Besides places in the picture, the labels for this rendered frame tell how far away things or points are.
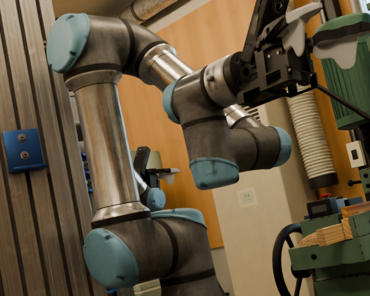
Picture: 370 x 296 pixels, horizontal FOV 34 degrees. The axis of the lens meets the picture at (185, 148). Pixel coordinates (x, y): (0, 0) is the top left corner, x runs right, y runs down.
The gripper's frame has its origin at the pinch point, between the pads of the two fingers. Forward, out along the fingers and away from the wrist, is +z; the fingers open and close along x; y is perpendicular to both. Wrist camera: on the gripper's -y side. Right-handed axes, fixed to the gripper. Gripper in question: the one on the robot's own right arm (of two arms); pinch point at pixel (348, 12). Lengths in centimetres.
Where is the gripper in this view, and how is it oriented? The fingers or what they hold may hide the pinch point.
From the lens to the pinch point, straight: 85.1
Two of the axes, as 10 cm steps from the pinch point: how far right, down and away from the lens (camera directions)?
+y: 1.1, 9.7, -2.3
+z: 6.6, -2.4, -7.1
